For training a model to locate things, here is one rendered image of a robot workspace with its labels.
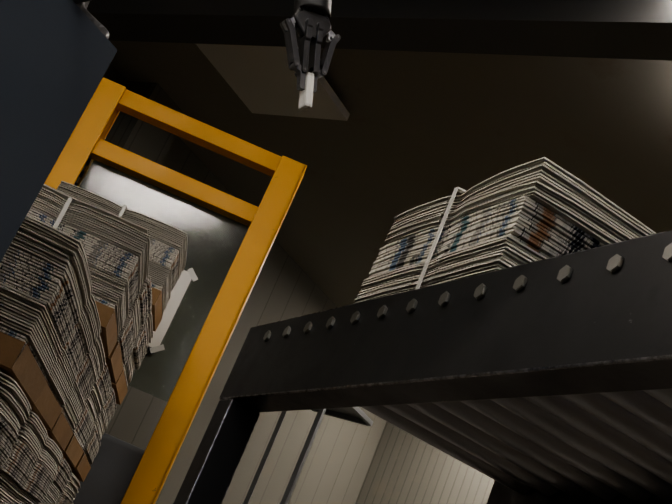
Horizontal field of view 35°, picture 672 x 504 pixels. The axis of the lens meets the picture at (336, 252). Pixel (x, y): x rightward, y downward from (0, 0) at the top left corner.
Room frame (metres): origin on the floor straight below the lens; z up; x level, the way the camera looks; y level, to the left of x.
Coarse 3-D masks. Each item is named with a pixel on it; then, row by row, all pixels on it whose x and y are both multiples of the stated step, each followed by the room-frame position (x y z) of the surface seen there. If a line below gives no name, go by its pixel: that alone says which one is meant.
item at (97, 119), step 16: (96, 96) 3.27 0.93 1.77; (112, 96) 3.27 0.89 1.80; (96, 112) 3.27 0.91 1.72; (112, 112) 3.27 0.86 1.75; (80, 128) 3.27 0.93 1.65; (96, 128) 3.27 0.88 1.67; (80, 144) 3.27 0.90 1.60; (64, 160) 3.27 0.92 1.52; (80, 160) 3.27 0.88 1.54; (48, 176) 3.27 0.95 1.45; (64, 176) 3.27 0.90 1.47; (80, 176) 3.31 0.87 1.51
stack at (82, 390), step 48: (48, 240) 1.58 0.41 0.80; (0, 288) 1.58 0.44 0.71; (48, 288) 1.58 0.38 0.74; (48, 336) 1.72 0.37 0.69; (96, 336) 2.14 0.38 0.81; (0, 384) 1.59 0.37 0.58; (48, 384) 1.94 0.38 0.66; (96, 384) 2.46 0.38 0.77; (0, 432) 1.72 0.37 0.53; (48, 432) 2.19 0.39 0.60; (0, 480) 1.93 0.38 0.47; (48, 480) 2.39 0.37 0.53
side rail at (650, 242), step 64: (576, 256) 0.87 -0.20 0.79; (640, 256) 0.79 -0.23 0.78; (320, 320) 1.34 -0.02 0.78; (384, 320) 1.17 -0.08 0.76; (448, 320) 1.04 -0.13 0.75; (512, 320) 0.93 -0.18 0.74; (576, 320) 0.85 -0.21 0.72; (640, 320) 0.77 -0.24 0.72; (256, 384) 1.45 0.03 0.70; (320, 384) 1.26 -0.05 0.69; (384, 384) 1.12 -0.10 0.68; (448, 384) 1.02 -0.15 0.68; (512, 384) 0.94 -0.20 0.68; (576, 384) 0.87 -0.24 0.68; (640, 384) 0.81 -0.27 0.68
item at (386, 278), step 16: (416, 208) 1.44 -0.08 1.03; (432, 208) 1.39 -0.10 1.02; (400, 224) 1.47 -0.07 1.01; (416, 224) 1.41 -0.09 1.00; (432, 224) 1.37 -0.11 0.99; (400, 240) 1.44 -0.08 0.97; (416, 240) 1.39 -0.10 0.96; (384, 256) 1.48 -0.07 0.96; (400, 256) 1.42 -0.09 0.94; (416, 256) 1.37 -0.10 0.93; (384, 272) 1.45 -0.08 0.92; (400, 272) 1.39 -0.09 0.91; (368, 288) 1.48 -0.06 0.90; (384, 288) 1.42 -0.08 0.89; (400, 288) 1.37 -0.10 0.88
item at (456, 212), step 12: (468, 192) 1.31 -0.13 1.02; (456, 204) 1.33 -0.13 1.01; (456, 216) 1.31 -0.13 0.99; (444, 228) 1.33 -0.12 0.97; (432, 240) 1.35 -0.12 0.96; (444, 240) 1.32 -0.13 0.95; (444, 252) 1.31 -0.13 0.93; (420, 264) 1.35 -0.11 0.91; (432, 264) 1.31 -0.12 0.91; (432, 276) 1.30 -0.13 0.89; (408, 288) 1.35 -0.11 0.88
